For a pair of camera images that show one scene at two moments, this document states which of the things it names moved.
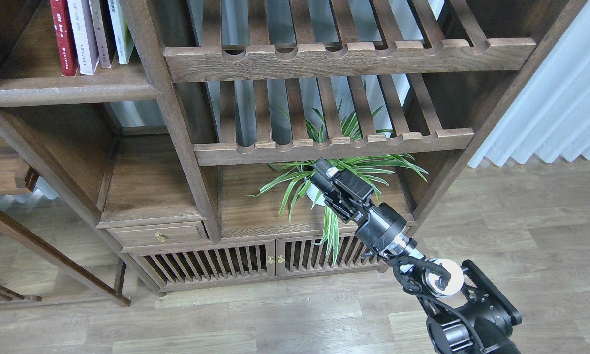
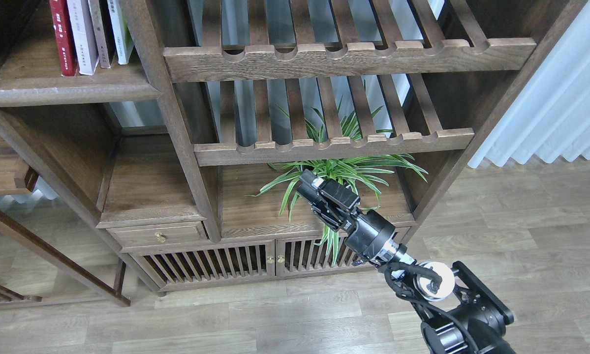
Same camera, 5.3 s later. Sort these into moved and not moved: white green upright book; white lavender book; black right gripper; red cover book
Moved: black right gripper
Not moved: white green upright book; red cover book; white lavender book
